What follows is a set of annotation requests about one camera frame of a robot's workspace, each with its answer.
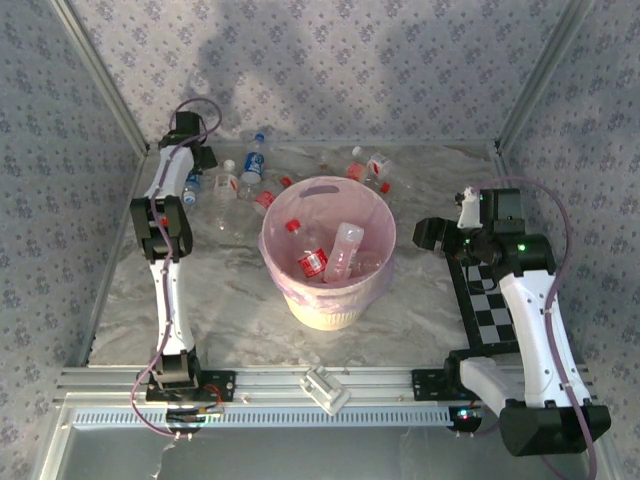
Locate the Pocari Sweat plastic bottle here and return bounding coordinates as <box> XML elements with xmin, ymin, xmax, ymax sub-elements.
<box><xmin>181</xmin><ymin>171</ymin><xmax>202</xmax><ymax>206</ymax></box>

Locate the large clear bottle white cap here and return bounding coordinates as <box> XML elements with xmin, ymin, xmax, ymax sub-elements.
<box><xmin>213</xmin><ymin>158</ymin><xmax>240</xmax><ymax>234</ymax></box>

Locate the Pepsi blue label water bottle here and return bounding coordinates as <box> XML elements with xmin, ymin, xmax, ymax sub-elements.
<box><xmin>238</xmin><ymin>132</ymin><xmax>268</xmax><ymax>201</ymax></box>

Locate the clear bottle red label red cap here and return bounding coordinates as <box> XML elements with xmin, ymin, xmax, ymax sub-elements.
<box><xmin>327</xmin><ymin>158</ymin><xmax>393</xmax><ymax>196</ymax></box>
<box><xmin>283</xmin><ymin>218</ymin><xmax>330</xmax><ymax>281</ymax></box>
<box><xmin>251</xmin><ymin>174</ymin><xmax>295</xmax><ymax>217</ymax></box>

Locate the cream ribbed waste bin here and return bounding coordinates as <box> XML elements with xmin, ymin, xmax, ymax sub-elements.
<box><xmin>279</xmin><ymin>279</ymin><xmax>381</xmax><ymax>333</ymax></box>

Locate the black white checkerboard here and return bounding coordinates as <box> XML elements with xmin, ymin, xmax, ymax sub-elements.
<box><xmin>446</xmin><ymin>252</ymin><xmax>521</xmax><ymax>352</ymax></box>

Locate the pink plastic bucket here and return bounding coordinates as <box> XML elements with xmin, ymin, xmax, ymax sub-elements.
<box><xmin>257</xmin><ymin>175</ymin><xmax>398</xmax><ymax>315</ymax></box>

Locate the short bottle red-white label white cap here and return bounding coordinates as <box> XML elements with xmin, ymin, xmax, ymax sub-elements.
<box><xmin>351</xmin><ymin>145</ymin><xmax>395</xmax><ymax>182</ymax></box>

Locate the pink plastic bottle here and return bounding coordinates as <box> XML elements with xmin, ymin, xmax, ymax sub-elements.
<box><xmin>323</xmin><ymin>221</ymin><xmax>367</xmax><ymax>285</ymax></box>

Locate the small electronics board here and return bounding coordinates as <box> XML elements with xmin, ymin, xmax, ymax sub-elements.
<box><xmin>164</xmin><ymin>405</ymin><xmax>207</xmax><ymax>432</ymax></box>
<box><xmin>448</xmin><ymin>405</ymin><xmax>485</xmax><ymax>435</ymax></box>

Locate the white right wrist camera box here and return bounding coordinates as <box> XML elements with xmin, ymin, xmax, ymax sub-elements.
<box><xmin>454</xmin><ymin>185</ymin><xmax>484</xmax><ymax>231</ymax></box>

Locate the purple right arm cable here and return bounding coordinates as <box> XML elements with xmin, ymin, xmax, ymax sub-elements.
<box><xmin>472</xmin><ymin>175</ymin><xmax>599</xmax><ymax>480</ymax></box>

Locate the aluminium frame post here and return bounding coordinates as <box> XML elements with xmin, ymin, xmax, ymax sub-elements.
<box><xmin>48</xmin><ymin>0</ymin><xmax>151</xmax><ymax>157</ymax></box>
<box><xmin>494</xmin><ymin>0</ymin><xmax>596</xmax><ymax>151</ymax></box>

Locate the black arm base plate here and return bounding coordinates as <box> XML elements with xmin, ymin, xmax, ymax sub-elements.
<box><xmin>410</xmin><ymin>367</ymin><xmax>484</xmax><ymax>403</ymax></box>
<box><xmin>144</xmin><ymin>368</ymin><xmax>237</xmax><ymax>404</ymax></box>

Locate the aluminium frame rail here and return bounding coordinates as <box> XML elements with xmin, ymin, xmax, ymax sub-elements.
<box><xmin>55</xmin><ymin>366</ymin><xmax>599</xmax><ymax>404</ymax></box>
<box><xmin>77</xmin><ymin>149</ymin><xmax>149</xmax><ymax>367</ymax></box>

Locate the white plastic mount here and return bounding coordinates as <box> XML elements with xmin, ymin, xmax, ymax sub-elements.
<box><xmin>298</xmin><ymin>365</ymin><xmax>352</xmax><ymax>416</ymax></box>

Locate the slotted grey cable duct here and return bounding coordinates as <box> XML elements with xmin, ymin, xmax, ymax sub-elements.
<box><xmin>71</xmin><ymin>403</ymin><xmax>454</xmax><ymax>429</ymax></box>

